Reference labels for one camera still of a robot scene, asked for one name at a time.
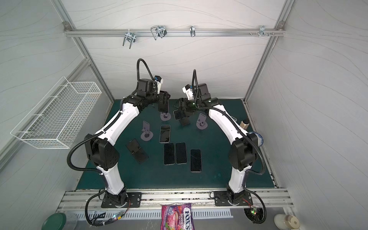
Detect blue white ceramic bowl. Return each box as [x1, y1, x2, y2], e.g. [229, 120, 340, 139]
[254, 132, 264, 147]

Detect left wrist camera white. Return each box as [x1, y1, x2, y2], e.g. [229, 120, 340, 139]
[154, 75, 163, 94]

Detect metal ring hook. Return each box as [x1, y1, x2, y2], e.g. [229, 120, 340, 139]
[189, 25, 196, 37]

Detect metal hook clamp right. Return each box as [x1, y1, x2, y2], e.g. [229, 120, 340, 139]
[249, 25, 275, 37]

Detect white cup at corner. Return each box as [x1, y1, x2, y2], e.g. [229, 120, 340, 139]
[274, 214, 301, 230]

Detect metal hook clamp left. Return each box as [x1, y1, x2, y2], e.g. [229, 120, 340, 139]
[122, 30, 136, 49]

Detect white vented strip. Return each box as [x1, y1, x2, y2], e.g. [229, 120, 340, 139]
[89, 209, 233, 220]

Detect black folding phone stand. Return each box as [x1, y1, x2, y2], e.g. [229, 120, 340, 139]
[126, 139, 149, 164]

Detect phone silver edge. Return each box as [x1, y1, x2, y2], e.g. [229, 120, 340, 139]
[159, 125, 171, 143]

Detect metal hook clamp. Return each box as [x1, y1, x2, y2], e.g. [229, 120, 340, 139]
[249, 25, 275, 37]
[122, 30, 136, 49]
[150, 25, 167, 40]

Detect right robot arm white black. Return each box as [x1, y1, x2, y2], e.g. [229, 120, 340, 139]
[179, 83, 266, 206]

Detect purple Fox's candy bag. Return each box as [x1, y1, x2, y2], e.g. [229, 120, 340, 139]
[161, 203, 195, 230]

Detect green round lid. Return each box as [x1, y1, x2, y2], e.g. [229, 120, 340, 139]
[41, 213, 67, 230]

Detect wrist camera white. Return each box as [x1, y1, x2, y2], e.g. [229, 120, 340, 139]
[154, 75, 163, 94]
[182, 84, 195, 100]

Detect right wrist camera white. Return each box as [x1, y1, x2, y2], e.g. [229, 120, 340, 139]
[182, 84, 195, 100]

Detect left round grey stand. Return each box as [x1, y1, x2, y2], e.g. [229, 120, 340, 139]
[140, 121, 153, 141]

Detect small beige bottle black cap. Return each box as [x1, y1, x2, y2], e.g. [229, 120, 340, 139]
[240, 118, 250, 130]

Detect metal hook clamp middle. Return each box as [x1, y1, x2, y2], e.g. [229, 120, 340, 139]
[150, 25, 167, 40]

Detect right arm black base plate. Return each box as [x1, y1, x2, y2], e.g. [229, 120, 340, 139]
[210, 190, 253, 207]

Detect black fan at right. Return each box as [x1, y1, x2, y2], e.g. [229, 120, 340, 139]
[244, 208, 266, 224]

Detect aluminium top crossbar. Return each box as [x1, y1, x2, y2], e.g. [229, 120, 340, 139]
[64, 28, 286, 38]

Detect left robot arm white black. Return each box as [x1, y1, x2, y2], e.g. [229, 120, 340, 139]
[67, 76, 170, 208]

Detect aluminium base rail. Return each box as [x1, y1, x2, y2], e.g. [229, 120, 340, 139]
[56, 188, 294, 212]

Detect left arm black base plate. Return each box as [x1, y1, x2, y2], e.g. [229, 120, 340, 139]
[101, 192, 142, 209]

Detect right round grey stand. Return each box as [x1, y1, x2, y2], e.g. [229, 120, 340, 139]
[196, 113, 208, 130]

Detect white wire basket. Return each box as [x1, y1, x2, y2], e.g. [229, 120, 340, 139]
[10, 77, 102, 149]

